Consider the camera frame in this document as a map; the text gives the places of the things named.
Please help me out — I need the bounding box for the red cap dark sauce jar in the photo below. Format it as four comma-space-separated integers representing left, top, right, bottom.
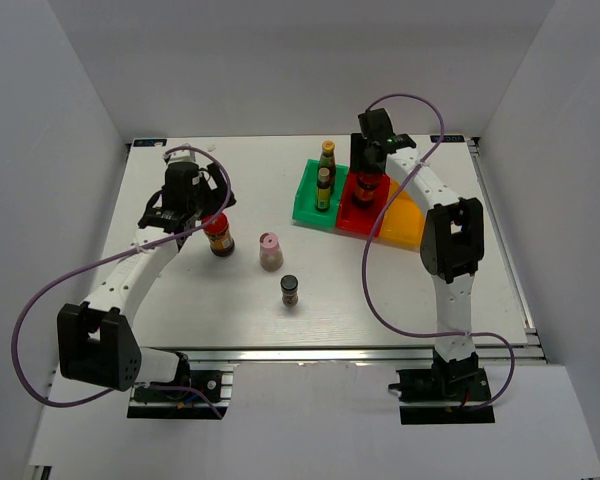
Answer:
352, 172, 382, 210

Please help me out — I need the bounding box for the tall brown sauce bottle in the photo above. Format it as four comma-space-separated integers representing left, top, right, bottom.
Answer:
318, 140, 337, 193

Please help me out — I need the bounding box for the red lid sauce jar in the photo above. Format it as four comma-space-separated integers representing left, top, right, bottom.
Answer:
203, 213, 235, 257

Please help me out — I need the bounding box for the small yellow label bottle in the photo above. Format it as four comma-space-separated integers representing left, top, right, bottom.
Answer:
315, 167, 331, 212

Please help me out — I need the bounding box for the pink cap spice shaker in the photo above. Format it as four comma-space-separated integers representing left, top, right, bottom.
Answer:
259, 232, 284, 272

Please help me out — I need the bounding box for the black cap pepper shaker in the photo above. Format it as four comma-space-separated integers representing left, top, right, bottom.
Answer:
280, 274, 299, 307

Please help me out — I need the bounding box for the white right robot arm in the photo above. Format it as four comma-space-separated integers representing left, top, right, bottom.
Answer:
352, 108, 484, 399

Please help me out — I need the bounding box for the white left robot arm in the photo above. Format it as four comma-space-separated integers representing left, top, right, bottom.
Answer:
57, 160, 235, 399

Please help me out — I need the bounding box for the red plastic bin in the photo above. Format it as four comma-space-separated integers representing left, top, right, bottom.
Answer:
336, 173, 391, 236

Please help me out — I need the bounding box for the blue label sticker right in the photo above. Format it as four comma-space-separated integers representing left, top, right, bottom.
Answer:
429, 134, 466, 143

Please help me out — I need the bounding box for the blue label sticker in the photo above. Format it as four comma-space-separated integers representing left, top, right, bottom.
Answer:
429, 134, 466, 143
132, 138, 167, 148

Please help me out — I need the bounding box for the blue label sticker left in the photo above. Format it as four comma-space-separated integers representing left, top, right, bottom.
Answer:
132, 138, 167, 148

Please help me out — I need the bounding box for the yellow plastic bin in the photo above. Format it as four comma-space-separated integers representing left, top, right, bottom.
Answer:
378, 191, 425, 250

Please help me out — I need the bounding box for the green plastic bin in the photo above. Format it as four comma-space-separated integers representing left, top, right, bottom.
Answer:
292, 159, 349, 228

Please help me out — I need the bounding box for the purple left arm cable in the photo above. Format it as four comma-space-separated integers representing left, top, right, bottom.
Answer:
11, 144, 232, 419

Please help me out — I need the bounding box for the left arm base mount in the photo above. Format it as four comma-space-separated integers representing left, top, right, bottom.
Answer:
127, 352, 230, 420

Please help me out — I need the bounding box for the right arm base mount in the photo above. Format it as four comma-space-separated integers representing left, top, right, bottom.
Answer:
388, 352, 495, 426

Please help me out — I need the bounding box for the aluminium table frame rail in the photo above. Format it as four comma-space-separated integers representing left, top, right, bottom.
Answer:
467, 137, 547, 365

